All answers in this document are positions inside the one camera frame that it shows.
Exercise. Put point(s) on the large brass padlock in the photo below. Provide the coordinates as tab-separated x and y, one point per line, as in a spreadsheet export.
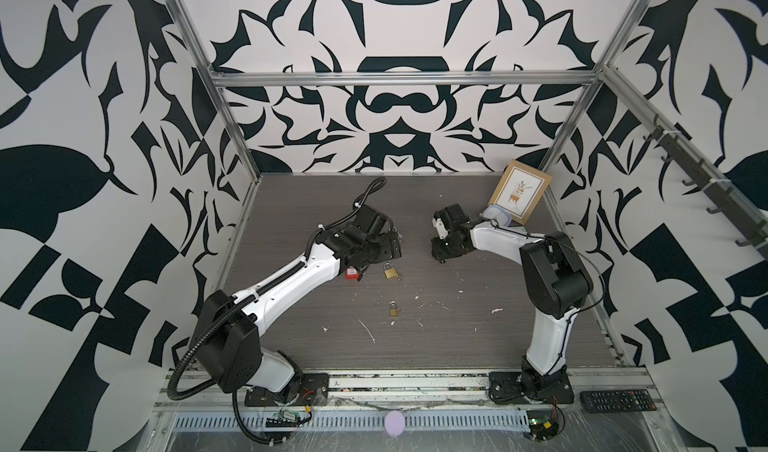
390	271

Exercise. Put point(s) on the black remote control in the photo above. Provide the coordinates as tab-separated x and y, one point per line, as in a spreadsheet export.
617	401

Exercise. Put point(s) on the red padlock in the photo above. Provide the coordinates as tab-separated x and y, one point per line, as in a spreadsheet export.
352	273

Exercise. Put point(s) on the black wall hook rack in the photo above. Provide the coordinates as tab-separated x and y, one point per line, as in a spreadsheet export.
725	197

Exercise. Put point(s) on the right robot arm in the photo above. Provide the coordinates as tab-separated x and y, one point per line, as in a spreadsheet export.
557	284

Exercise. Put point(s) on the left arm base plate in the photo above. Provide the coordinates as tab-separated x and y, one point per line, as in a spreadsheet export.
307	389

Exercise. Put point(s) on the wooden picture frame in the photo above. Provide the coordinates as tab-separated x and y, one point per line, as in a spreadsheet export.
520	190

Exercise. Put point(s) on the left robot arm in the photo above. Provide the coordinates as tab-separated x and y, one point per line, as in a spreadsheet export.
225	349

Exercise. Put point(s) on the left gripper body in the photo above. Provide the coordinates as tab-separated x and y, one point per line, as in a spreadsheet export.
380	250

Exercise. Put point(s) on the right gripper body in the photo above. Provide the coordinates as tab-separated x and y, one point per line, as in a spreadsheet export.
444	248

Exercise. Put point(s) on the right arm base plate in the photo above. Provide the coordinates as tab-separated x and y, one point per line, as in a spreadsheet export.
528	387

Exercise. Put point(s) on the blue round alarm clock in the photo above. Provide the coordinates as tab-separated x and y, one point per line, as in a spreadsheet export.
497	213

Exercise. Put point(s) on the purple round cap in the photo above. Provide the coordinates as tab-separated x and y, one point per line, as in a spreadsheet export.
395	423

